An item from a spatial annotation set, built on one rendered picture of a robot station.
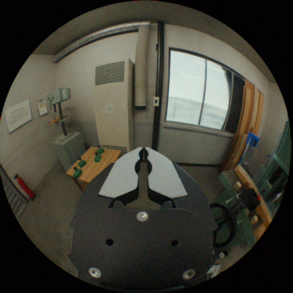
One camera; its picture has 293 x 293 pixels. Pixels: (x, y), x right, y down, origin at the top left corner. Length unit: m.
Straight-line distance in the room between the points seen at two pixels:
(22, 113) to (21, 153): 0.72
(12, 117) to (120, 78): 2.06
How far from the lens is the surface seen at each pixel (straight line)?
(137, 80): 1.31
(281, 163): 0.65
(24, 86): 2.46
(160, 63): 1.46
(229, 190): 0.74
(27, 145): 2.37
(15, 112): 2.31
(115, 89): 1.27
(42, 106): 2.48
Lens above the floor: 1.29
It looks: 32 degrees down
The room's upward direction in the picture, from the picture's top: 2 degrees clockwise
